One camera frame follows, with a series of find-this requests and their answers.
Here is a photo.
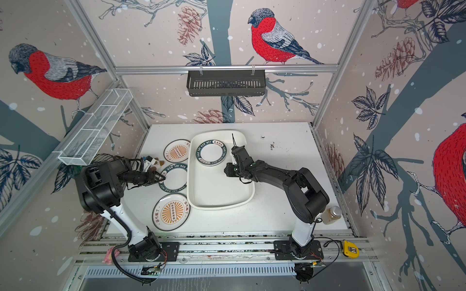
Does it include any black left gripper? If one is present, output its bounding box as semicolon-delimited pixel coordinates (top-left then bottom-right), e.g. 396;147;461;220
120;170;165;186

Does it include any green rim plate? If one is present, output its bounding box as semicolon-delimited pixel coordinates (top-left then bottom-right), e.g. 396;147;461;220
195;139;227;167
158;163;188;194

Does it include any orange sunburst plate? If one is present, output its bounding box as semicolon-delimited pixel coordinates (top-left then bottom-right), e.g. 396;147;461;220
152;193;191;232
163;139;191;163

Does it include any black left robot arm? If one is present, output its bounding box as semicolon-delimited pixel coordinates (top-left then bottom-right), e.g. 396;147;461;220
76;158;166;261

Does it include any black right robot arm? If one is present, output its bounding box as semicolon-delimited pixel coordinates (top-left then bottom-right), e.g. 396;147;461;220
224;145;330;259

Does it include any white plastic bin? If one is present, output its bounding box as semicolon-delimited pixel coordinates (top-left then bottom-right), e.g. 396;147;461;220
187;130;256;210

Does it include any brown cookies pile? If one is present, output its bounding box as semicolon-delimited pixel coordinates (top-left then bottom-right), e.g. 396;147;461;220
149;158;165;171

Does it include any pink small object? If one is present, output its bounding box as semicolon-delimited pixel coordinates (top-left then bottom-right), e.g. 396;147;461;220
102;247;113;265

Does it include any glass spice jar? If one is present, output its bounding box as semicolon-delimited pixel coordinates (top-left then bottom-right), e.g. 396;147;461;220
320;206;342;225

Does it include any yellow tape measure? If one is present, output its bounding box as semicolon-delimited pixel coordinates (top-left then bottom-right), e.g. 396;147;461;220
343;240;360;259

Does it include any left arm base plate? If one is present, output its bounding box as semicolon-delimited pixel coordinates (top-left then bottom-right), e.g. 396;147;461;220
128;242;180;263

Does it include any white wire mesh basket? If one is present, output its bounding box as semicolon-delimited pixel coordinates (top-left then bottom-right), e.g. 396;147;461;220
58;89;133;166

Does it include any aluminium rail front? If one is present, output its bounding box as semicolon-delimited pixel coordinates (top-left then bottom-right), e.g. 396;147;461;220
76;234;379;266

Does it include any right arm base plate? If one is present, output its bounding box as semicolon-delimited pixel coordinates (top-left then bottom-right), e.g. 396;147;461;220
270;240;324;261

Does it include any black wall basket shelf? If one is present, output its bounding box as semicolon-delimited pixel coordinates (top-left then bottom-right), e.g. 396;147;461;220
186;70;266;97

